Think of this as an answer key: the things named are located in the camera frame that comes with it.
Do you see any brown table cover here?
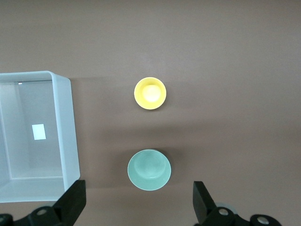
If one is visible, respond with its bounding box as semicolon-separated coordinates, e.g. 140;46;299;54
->
0;0;301;226

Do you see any translucent white plastic bin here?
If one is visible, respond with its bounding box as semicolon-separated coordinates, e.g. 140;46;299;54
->
0;70;81;203

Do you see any pale green bowl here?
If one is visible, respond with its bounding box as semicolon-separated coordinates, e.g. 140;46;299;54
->
127;148;172;191

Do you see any yellow cup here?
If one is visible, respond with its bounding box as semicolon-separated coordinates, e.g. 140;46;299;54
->
134;77;167;111

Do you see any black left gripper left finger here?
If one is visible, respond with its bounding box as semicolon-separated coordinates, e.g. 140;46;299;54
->
27;180;87;226

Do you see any white rectangular label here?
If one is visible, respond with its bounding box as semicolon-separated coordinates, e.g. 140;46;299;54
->
32;123;47;141

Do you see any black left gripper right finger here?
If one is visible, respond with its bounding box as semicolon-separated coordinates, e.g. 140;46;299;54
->
192;180;250;226

